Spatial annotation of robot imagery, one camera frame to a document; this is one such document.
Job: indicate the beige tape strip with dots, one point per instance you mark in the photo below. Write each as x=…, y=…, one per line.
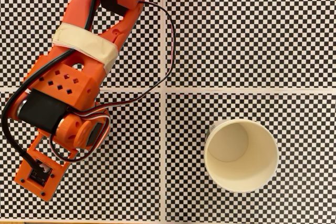
x=86, y=43

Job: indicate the orange camera mount with board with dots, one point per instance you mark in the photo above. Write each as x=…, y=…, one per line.
x=50, y=187

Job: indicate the white paper cup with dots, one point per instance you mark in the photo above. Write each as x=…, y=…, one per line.
x=244, y=171

